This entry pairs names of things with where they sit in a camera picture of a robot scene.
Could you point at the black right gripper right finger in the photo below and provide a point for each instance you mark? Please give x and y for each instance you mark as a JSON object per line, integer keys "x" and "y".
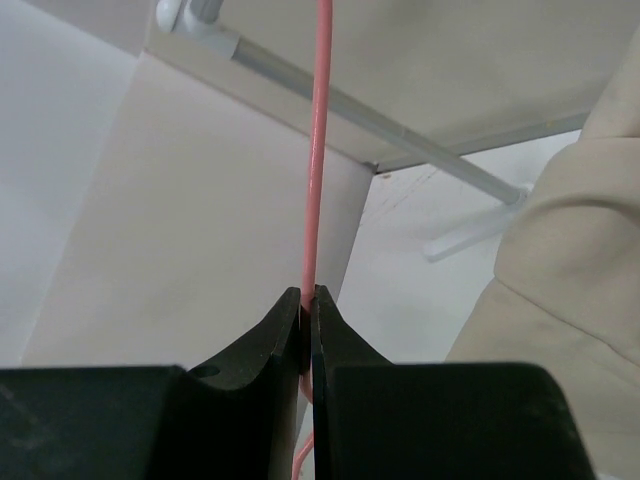
{"x": 374, "y": 419}

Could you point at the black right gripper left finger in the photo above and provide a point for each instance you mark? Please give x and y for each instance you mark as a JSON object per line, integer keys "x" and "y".
{"x": 231, "y": 417}

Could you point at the beige cargo trousers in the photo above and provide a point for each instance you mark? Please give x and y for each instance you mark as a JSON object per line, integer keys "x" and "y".
{"x": 565, "y": 290}

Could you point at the pink wire hanger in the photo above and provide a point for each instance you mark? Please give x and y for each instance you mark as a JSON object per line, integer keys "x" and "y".
{"x": 320, "y": 101}

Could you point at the white clothes rack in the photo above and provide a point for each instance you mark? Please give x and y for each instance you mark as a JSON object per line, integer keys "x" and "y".
{"x": 199, "y": 21}

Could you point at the aluminium left table rail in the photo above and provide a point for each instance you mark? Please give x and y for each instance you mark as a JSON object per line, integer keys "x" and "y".
{"x": 497, "y": 140}

